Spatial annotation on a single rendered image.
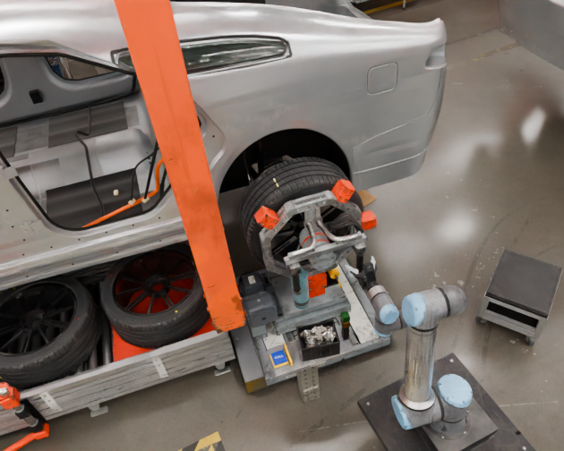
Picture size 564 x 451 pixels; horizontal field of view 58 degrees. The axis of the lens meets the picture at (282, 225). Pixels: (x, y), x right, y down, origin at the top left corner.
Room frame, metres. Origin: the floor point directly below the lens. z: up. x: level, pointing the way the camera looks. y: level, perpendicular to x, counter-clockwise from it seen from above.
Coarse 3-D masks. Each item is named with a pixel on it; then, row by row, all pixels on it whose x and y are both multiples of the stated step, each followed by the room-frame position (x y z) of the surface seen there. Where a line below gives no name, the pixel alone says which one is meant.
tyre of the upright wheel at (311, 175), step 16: (288, 160) 2.12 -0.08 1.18; (304, 160) 2.11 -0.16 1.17; (320, 160) 2.14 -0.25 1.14; (272, 176) 2.03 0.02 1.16; (288, 176) 2.00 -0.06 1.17; (304, 176) 1.98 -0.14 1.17; (320, 176) 1.98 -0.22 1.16; (336, 176) 2.02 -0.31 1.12; (256, 192) 2.01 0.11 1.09; (272, 192) 1.93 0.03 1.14; (288, 192) 1.90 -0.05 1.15; (304, 192) 1.92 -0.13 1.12; (240, 208) 2.04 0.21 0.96; (256, 208) 1.91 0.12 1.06; (272, 208) 1.87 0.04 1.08; (240, 224) 2.02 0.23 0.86; (256, 224) 1.86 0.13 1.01; (256, 240) 1.85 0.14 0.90; (256, 256) 1.85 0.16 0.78
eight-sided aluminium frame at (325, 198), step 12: (324, 192) 1.90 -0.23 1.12; (288, 204) 1.85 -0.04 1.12; (300, 204) 1.84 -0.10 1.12; (312, 204) 1.84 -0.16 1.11; (324, 204) 1.85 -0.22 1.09; (336, 204) 1.86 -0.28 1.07; (348, 204) 1.89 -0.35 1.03; (288, 216) 1.80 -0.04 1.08; (360, 216) 1.89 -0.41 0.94; (264, 228) 1.83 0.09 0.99; (276, 228) 1.79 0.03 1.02; (264, 240) 1.77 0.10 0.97; (264, 252) 1.77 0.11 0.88; (336, 252) 1.91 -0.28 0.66; (348, 252) 1.88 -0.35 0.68; (276, 264) 1.83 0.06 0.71; (336, 264) 1.86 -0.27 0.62; (288, 276) 1.80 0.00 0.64
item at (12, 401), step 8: (0, 384) 1.43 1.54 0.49; (8, 384) 1.43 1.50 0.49; (16, 392) 1.38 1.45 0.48; (0, 400) 1.33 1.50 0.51; (8, 400) 1.33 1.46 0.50; (16, 400) 1.34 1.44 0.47; (8, 408) 1.32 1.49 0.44; (32, 432) 1.35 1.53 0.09; (40, 432) 1.34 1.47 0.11; (48, 432) 1.36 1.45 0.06; (24, 440) 1.31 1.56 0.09; (8, 448) 1.28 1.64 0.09; (16, 448) 1.27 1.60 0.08
